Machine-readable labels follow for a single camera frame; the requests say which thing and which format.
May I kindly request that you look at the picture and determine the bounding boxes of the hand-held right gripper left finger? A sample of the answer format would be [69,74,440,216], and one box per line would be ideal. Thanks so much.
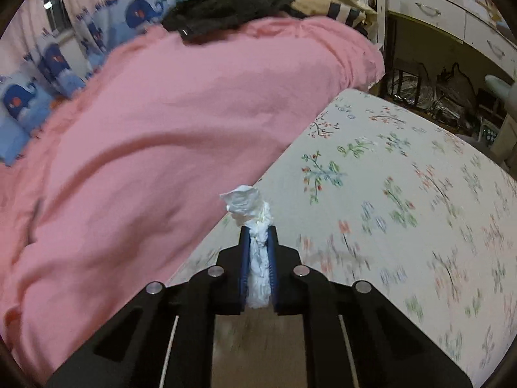
[46,226,253,388]

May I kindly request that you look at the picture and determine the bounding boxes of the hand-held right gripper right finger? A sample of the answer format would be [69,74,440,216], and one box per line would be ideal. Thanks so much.
[267,225,473,388]

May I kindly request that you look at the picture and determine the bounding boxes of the large white tissue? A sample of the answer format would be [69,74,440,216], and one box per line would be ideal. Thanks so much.
[219,186,273,308]

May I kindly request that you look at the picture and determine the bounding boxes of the floral tablecloth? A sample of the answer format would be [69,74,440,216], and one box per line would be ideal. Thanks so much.
[167,87,517,388]

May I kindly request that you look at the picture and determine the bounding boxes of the pink blanket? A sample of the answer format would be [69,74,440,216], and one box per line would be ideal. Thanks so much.
[0,18,386,384]

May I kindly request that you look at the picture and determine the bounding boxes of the pile of magazines and bags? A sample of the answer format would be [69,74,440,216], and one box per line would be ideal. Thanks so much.
[388,62,485,130]

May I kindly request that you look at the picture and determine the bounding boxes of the black jacket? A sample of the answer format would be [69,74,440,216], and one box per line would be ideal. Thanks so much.
[162,0,303,43]

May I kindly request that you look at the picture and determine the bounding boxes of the beige dark striped cloth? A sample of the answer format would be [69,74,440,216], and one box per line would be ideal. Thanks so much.
[291,0,368,29]

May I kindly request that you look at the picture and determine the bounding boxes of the pink whale print curtain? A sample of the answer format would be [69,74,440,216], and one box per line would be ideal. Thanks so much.
[0,0,211,166]

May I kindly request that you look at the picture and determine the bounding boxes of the blue grey desk chair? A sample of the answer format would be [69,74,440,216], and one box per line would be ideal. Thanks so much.
[482,75,517,162]

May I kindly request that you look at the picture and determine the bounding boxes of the white drawer with blue sticker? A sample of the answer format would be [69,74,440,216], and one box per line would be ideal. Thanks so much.
[387,0,467,41]

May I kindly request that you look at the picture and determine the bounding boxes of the plain white drawer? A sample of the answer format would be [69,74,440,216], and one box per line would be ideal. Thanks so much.
[464,10,517,73]

